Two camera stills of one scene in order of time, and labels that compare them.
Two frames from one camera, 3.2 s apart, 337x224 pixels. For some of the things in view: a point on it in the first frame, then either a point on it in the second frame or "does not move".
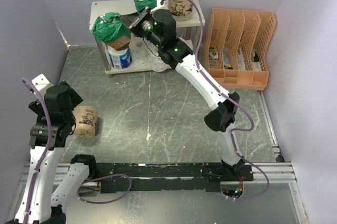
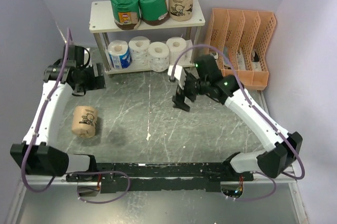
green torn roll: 109,27 to 125,1
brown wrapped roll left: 86,119 does not move
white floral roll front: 139,53 does not move
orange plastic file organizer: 236,55 does not move
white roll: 157,64 does not move
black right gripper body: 142,26 to 193,87
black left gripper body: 75,98 to 89,81
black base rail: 167,177 does not move
